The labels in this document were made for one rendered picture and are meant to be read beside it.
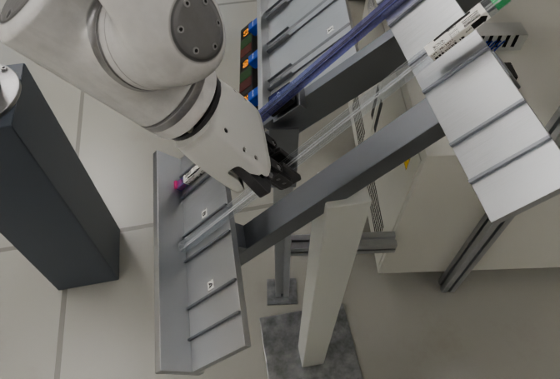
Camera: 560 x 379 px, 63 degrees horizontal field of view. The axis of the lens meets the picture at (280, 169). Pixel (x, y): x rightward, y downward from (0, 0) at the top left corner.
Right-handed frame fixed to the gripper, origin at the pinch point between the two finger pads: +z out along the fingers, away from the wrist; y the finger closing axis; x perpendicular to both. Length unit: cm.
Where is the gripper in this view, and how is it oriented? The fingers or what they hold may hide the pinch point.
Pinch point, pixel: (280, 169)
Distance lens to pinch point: 54.8
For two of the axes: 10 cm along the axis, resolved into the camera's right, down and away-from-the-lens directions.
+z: 5.7, 4.1, 7.1
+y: 1.7, 7.9, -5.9
